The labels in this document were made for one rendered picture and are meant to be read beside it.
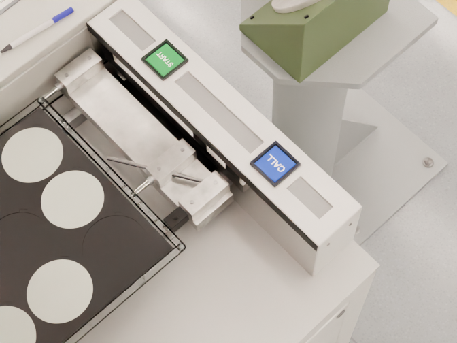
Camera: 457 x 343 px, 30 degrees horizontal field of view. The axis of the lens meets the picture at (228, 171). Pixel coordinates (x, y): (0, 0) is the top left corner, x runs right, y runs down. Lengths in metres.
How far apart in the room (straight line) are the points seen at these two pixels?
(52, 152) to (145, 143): 0.15
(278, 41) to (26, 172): 0.48
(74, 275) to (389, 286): 1.13
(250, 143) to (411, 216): 1.08
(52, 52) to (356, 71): 0.54
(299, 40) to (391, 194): 0.99
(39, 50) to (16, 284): 0.39
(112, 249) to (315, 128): 0.66
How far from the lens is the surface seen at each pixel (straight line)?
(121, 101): 1.47
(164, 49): 1.42
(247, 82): 2.51
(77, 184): 1.39
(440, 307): 2.28
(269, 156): 1.31
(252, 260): 1.40
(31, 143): 1.44
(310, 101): 1.74
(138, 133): 1.44
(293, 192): 1.30
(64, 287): 1.33
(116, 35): 1.45
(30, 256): 1.36
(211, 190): 1.35
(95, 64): 1.49
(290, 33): 1.45
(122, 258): 1.33
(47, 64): 1.48
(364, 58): 1.58
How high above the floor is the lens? 2.14
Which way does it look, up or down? 64 degrees down
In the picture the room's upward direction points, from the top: 4 degrees counter-clockwise
